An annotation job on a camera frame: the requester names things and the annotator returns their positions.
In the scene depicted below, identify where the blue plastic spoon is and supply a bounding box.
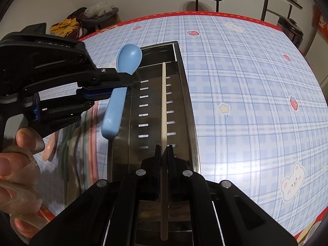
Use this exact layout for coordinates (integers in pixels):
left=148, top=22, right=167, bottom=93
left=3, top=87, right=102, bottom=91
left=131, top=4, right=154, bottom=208
left=101, top=44, right=142, bottom=140

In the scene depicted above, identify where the yellow snack bags pile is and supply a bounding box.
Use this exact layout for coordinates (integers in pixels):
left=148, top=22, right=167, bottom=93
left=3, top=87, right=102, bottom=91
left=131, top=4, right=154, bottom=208
left=50, top=18, right=81, bottom=39

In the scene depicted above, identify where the pink plastic spoon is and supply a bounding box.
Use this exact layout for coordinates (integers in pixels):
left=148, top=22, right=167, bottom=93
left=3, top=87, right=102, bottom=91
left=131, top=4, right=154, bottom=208
left=42, top=132, right=58, bottom=161

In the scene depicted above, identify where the beige chopstick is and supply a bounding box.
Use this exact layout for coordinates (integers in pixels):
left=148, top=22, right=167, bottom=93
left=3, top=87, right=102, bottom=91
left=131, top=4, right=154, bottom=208
left=161, top=62, right=169, bottom=241

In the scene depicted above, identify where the steel utensil tray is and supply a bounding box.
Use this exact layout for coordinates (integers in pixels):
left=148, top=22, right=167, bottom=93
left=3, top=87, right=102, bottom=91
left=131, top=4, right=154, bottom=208
left=107, top=41, right=201, bottom=182

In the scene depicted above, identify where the person's left hand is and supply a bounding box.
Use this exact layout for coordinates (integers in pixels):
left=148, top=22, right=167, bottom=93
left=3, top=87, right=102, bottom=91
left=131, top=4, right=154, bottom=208
left=1, top=128, right=46, bottom=240

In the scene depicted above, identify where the pink chopstick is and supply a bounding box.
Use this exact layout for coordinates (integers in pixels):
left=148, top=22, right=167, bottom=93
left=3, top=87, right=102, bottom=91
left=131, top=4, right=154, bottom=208
left=88, top=102, right=98, bottom=185

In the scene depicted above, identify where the blue plaid table mat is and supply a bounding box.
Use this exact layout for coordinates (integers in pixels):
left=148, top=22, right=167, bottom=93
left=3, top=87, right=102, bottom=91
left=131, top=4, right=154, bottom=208
left=33, top=11, right=328, bottom=237

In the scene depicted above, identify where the brown rice cooker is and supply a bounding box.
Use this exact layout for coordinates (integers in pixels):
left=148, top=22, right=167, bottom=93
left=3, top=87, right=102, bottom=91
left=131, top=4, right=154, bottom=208
left=277, top=16, right=304, bottom=49

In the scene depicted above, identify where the green plastic spoon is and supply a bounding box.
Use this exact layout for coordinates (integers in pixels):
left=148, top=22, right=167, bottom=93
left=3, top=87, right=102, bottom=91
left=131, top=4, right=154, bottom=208
left=57, top=123, right=77, bottom=205

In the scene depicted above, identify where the black metal rack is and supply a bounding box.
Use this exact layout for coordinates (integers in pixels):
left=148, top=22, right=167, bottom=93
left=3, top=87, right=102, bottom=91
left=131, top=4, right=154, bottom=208
left=260, top=0, right=303, bottom=21

